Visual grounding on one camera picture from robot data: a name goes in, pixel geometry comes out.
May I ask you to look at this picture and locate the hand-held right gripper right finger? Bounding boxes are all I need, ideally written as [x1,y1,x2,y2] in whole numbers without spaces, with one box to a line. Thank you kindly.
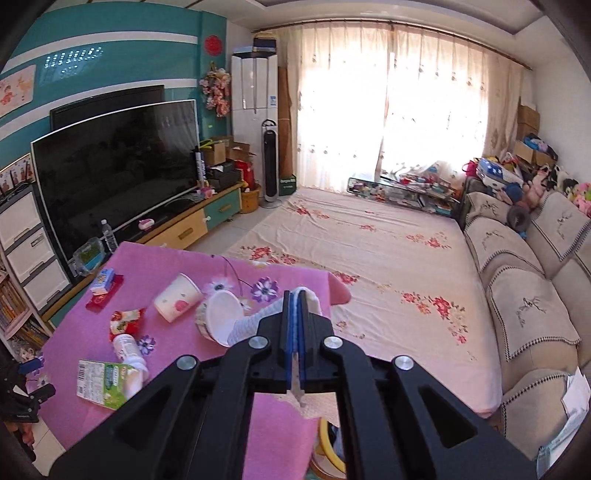
[298,290,539,480]

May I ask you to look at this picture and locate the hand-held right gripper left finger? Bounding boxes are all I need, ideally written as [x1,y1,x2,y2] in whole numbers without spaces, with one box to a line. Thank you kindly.
[48,290,301,480]

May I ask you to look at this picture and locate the green white milk carton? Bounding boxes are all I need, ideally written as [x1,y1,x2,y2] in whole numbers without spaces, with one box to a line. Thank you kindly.
[77,359,149,411]

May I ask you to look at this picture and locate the small white drink bottle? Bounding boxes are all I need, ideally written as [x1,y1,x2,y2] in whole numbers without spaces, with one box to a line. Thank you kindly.
[113,335,149,376]

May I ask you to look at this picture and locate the red silver snack bag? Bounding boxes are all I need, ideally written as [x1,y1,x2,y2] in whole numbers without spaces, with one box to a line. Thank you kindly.
[109,308,147,343]

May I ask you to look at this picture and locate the yellow rimmed black bin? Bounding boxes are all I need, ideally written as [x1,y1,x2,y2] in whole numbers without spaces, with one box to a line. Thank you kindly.
[311,415,348,478]

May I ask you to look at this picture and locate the white paper cup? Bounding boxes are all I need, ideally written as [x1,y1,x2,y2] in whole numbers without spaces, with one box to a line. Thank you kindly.
[153,273,204,323]

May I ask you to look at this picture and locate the pink floral tablecloth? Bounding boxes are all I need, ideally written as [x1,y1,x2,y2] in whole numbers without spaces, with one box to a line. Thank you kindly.
[39,241,354,480]

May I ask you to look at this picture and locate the bookshelf with books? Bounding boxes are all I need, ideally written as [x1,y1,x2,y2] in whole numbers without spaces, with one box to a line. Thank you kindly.
[0,258,51,370]

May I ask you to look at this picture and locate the red pouch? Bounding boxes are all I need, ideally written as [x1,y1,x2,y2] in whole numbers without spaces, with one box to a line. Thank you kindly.
[85,274,124,311]

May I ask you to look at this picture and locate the cream floral floor mat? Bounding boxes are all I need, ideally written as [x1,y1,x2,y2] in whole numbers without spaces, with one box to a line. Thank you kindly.
[224,187,504,418]

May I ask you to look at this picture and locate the white plastic drawer unit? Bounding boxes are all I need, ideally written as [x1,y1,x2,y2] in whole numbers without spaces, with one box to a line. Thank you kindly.
[0,182,72,315]

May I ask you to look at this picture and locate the plastic bag with green tray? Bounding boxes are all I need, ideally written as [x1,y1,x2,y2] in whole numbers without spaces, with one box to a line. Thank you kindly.
[71,237,106,278]

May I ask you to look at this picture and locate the teal yellow television cabinet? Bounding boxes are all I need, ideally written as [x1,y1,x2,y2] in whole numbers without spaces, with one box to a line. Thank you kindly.
[44,181,245,330]

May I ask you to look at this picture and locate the clear water bottle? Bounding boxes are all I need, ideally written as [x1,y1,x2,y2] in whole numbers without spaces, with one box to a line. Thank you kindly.
[100,219,118,254]

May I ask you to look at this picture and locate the black tower fan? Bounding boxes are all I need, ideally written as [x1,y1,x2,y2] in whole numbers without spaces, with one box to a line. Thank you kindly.
[261,119,281,207]

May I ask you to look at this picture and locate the cluttered glass coffee table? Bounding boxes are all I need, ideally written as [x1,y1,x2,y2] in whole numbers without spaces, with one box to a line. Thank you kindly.
[347,171,462,215]

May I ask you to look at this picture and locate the row of framed photos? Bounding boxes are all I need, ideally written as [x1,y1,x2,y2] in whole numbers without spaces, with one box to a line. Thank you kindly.
[0,154,35,195]

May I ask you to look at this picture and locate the open cardboard boxes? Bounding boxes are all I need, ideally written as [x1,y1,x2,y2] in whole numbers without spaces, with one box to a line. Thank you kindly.
[201,136,252,185]

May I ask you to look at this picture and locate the large curved television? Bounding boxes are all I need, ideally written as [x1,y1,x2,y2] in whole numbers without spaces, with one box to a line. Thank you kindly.
[31,99,201,286]

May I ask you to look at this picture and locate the sheer beige curtain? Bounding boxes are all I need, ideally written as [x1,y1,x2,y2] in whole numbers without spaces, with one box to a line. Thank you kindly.
[277,22,525,190]

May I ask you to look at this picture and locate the beige sofa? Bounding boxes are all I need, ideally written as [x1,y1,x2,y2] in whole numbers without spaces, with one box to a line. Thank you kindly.
[455,178,591,462]

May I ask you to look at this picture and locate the white standing air conditioner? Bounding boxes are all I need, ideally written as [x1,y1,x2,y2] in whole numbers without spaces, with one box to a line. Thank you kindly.
[231,50,280,195]

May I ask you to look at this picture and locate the hanging flower decoration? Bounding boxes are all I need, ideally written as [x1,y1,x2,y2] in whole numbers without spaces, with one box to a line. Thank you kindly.
[199,62,232,118]

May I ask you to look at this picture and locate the blue star cushion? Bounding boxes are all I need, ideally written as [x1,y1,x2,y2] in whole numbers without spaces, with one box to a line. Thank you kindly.
[478,158,522,192]

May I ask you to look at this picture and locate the pile of plush toys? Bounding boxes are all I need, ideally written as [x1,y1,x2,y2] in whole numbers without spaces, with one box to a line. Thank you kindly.
[503,157,591,217]

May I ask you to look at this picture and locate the white papers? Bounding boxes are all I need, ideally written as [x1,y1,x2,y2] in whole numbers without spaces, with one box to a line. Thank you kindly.
[538,367,591,467]

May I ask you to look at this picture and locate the curtain rod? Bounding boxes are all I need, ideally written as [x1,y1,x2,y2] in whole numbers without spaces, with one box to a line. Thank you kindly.
[253,19,532,71]

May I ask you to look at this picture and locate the stacked cardboard boxes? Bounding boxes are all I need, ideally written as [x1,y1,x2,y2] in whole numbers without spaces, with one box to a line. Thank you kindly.
[515,105,557,169]

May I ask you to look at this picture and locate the cartoon wall poster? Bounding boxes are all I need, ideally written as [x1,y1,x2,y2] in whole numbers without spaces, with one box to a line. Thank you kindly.
[0,65,38,118]

